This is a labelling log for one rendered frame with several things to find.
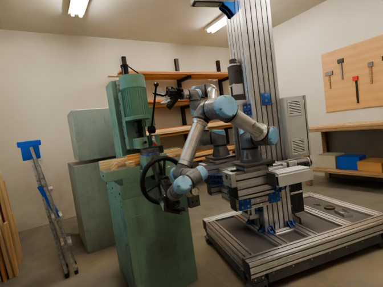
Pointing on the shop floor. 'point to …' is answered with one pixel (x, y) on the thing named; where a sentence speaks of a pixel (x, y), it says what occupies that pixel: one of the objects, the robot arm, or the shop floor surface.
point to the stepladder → (34, 152)
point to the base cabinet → (153, 242)
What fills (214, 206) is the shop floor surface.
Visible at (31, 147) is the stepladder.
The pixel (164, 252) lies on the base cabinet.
